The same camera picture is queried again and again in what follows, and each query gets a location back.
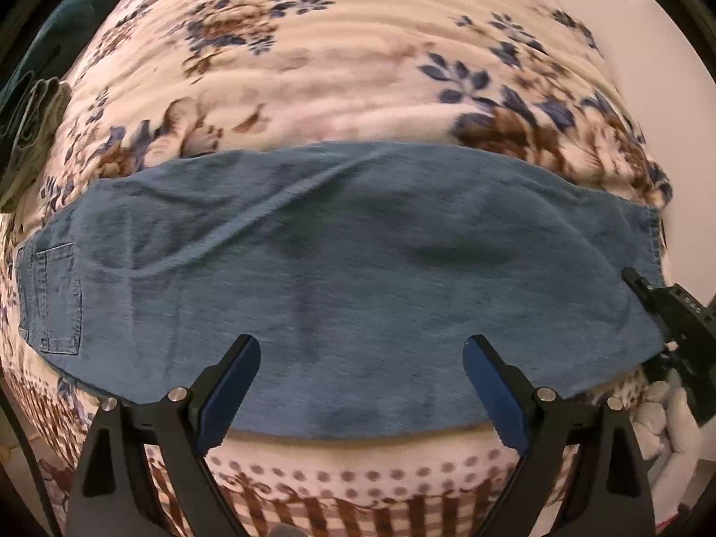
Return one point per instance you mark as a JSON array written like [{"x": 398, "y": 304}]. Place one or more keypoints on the person's right hand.
[{"x": 654, "y": 419}]

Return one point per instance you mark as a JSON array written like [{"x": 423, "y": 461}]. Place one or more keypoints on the floral bedspread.
[{"x": 363, "y": 67}]

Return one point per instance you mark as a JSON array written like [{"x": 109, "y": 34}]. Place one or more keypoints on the white headboard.
[{"x": 643, "y": 39}]

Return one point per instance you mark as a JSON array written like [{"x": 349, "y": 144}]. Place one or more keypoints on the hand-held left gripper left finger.
[{"x": 229, "y": 397}]

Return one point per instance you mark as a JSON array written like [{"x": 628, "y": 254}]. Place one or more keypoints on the blue folded quilt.
[{"x": 72, "y": 17}]

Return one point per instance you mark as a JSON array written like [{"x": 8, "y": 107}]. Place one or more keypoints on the blue denim pants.
[{"x": 335, "y": 291}]

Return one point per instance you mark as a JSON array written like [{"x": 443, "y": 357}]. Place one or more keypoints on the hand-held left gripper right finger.
[{"x": 495, "y": 397}]

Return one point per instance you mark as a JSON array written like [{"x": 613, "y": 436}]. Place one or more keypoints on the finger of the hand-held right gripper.
[{"x": 651, "y": 302}]

